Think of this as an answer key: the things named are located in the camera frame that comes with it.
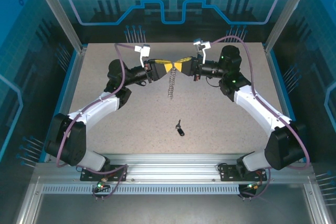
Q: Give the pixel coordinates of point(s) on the silver key with black head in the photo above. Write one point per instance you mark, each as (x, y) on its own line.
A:
(181, 131)

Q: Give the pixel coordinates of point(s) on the grey metal panel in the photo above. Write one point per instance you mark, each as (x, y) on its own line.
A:
(170, 211)

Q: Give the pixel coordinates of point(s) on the aluminium frame rail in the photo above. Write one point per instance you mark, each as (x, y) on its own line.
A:
(317, 203)
(29, 203)

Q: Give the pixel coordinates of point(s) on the blue table edge strip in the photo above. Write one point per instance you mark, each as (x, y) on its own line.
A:
(63, 95)
(286, 95)

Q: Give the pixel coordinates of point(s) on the aluminium frame post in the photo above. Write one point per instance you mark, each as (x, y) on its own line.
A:
(288, 14)
(60, 14)

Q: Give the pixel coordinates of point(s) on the small connector with green light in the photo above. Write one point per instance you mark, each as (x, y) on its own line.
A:
(253, 185)
(101, 185)

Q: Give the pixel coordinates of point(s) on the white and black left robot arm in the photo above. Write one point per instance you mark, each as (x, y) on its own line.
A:
(99, 108)

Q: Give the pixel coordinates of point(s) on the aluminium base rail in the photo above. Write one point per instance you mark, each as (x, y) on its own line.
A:
(170, 171)

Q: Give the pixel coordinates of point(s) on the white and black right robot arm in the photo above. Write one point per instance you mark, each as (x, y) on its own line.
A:
(257, 106)

